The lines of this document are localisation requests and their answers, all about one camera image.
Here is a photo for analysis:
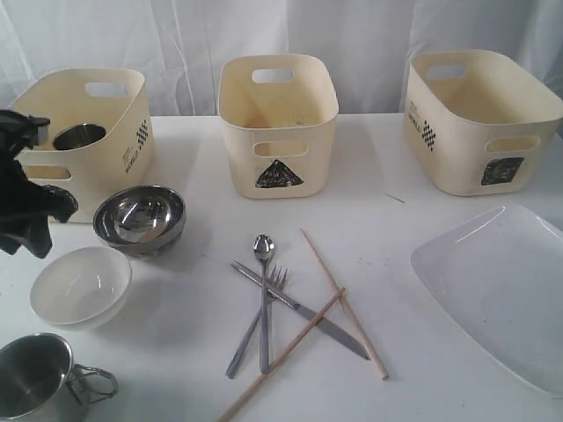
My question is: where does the steel table knife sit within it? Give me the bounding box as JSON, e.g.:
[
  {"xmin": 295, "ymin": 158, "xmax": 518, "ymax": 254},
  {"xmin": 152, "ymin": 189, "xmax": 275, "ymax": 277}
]
[{"xmin": 231, "ymin": 260, "xmax": 370, "ymax": 360}]

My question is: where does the cream bin with circle mark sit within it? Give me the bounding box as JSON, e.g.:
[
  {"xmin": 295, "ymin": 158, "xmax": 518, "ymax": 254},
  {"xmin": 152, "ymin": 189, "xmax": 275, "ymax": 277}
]
[{"xmin": 10, "ymin": 69, "xmax": 155, "ymax": 223}]

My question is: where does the white square plate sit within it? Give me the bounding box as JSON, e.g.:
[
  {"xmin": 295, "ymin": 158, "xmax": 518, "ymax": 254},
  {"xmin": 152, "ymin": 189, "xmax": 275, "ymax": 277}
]
[{"xmin": 411, "ymin": 204, "xmax": 562, "ymax": 398}]

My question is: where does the steel bowl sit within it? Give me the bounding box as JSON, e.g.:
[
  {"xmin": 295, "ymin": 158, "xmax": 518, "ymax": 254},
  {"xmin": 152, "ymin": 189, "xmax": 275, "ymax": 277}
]
[{"xmin": 92, "ymin": 185, "xmax": 187, "ymax": 259}]

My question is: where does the white curtain backdrop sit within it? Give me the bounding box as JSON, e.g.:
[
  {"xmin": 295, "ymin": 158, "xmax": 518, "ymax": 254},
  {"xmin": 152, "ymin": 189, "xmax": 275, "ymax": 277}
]
[{"xmin": 1, "ymin": 0, "xmax": 562, "ymax": 115}]

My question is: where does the cream bin with square mark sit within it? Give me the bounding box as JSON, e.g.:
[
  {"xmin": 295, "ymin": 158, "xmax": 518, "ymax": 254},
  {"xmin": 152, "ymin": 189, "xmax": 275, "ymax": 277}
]
[{"xmin": 404, "ymin": 49, "xmax": 562, "ymax": 196}]

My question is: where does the wooden chopstick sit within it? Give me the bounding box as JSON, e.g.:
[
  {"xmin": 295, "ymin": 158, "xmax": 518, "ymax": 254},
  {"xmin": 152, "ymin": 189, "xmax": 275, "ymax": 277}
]
[
  {"xmin": 216, "ymin": 287, "xmax": 346, "ymax": 422},
  {"xmin": 300, "ymin": 229, "xmax": 389, "ymax": 381}
]

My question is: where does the steel mug with folding handle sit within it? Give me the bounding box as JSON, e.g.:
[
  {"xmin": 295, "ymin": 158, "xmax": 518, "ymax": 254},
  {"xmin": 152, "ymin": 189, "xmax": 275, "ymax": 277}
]
[{"xmin": 1, "ymin": 332, "xmax": 120, "ymax": 421}]

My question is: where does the small steel cup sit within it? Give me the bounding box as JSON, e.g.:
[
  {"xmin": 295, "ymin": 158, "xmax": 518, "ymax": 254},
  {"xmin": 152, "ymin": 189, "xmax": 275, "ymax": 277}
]
[{"xmin": 53, "ymin": 123, "xmax": 106, "ymax": 150}]

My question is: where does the cream bin with triangle mark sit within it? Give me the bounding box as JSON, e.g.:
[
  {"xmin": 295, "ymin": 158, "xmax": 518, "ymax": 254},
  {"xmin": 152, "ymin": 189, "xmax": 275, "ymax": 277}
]
[{"xmin": 217, "ymin": 54, "xmax": 339, "ymax": 200}]

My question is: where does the steel spoon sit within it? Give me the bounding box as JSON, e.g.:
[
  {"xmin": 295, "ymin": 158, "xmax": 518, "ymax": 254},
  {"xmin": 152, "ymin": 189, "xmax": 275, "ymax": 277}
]
[{"xmin": 253, "ymin": 234, "xmax": 274, "ymax": 374}]

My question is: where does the white ceramic bowl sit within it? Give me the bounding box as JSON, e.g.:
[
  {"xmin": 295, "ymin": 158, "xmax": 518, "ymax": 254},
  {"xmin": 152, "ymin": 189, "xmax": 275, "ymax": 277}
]
[{"xmin": 29, "ymin": 246, "xmax": 133, "ymax": 331}]

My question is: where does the steel fork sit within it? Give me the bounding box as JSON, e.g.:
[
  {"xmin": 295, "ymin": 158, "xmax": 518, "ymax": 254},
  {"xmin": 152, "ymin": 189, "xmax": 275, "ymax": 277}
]
[{"xmin": 225, "ymin": 266, "xmax": 288, "ymax": 379}]

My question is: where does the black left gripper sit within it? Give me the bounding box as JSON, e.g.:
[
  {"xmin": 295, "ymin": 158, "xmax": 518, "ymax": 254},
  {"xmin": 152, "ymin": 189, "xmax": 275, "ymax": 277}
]
[{"xmin": 1, "ymin": 109, "xmax": 78, "ymax": 258}]

